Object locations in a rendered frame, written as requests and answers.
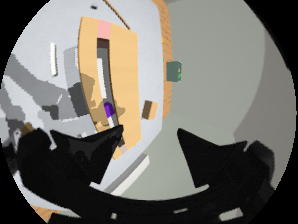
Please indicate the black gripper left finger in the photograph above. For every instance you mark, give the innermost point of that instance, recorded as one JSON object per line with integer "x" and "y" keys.
{"x": 92, "y": 153}

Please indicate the small purple block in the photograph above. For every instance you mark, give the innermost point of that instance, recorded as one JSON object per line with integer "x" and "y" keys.
{"x": 109, "y": 109}

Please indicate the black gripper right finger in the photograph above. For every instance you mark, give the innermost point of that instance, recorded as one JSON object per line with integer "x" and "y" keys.
{"x": 205, "y": 158}

